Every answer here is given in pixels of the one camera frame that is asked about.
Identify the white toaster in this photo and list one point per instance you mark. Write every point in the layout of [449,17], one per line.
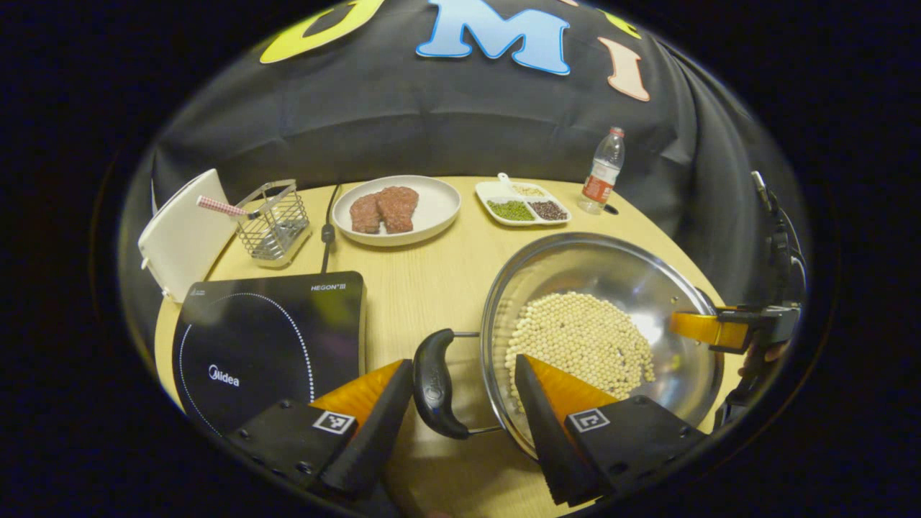
[183,237]

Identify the clear plastic water bottle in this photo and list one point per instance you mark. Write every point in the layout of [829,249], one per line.
[601,180]

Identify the black induction cooktop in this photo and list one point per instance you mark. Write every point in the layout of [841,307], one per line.
[252,338]

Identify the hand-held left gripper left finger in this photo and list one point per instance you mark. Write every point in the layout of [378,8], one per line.
[374,439]

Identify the round white plate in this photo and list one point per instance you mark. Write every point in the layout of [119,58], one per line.
[439,208]

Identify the pile of white beans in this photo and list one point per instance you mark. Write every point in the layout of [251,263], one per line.
[529,191]

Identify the pile of red beans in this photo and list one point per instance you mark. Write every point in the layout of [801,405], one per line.
[549,210]

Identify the white divided dish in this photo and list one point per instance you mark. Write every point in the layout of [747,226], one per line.
[496,191]

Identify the pile of green beans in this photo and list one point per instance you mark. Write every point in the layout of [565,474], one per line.
[511,210]

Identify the pile of soybeans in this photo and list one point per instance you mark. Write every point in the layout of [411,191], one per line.
[575,338]

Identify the stainless steel pot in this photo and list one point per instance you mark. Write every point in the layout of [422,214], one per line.
[611,273]

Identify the red checked stick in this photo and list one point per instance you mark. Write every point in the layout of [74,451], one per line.
[219,207]

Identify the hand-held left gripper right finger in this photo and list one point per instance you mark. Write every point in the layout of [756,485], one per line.
[547,439]

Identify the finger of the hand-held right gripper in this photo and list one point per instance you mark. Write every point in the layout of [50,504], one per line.
[709,329]

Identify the brown meat piece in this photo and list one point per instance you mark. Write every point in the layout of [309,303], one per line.
[365,214]
[398,207]

